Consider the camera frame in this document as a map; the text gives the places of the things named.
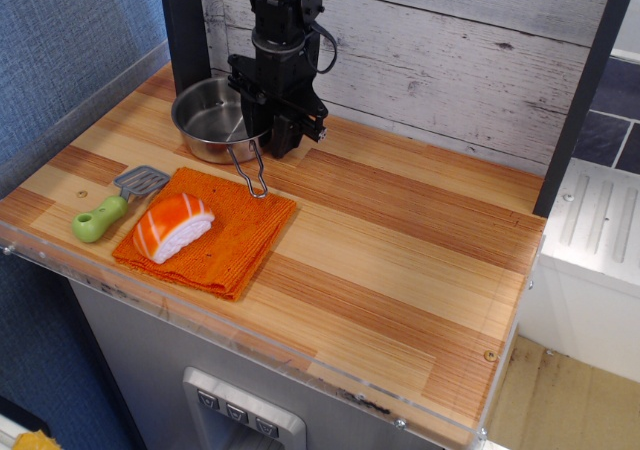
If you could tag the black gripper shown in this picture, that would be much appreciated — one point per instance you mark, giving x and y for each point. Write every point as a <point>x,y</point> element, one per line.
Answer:
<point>276,90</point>

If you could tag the stainless steel pot with handle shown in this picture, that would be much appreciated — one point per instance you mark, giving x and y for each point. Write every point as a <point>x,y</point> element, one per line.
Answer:
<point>209,117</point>

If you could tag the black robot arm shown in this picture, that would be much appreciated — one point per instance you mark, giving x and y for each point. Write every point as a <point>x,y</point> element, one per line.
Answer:
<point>285,23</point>

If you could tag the orange folded towel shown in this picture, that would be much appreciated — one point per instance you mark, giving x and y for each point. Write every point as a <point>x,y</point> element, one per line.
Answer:
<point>224,259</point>

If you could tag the toy salmon sushi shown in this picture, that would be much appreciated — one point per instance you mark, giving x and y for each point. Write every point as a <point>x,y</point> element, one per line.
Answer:
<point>170,226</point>

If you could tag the clear acrylic table edge guard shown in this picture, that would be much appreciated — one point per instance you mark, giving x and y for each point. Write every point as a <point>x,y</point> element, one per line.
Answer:
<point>388,322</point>

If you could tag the silver toy fridge cabinet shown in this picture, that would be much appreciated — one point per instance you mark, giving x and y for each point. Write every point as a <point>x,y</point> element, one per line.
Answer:
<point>154,364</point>

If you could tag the silver ice dispenser panel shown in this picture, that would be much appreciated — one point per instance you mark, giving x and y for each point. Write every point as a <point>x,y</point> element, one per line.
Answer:
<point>240,412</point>

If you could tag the white toy sink unit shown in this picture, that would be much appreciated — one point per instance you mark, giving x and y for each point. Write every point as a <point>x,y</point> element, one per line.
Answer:
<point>583,298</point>

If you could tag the yellow black object at corner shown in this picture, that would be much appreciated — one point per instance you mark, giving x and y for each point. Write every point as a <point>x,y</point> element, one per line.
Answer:
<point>35,441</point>

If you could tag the dark grey left post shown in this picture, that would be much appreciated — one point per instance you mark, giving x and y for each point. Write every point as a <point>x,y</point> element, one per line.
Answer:
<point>188,47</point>

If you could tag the dark grey post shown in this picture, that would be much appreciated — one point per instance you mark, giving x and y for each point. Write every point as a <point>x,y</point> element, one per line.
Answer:
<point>605,37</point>
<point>188,47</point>

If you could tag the green handled grey toy spatula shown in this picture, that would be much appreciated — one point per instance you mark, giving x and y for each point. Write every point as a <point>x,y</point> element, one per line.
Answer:
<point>89,227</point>

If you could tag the dark grey right post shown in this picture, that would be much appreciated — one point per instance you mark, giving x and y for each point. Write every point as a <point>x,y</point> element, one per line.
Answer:
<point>605,37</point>

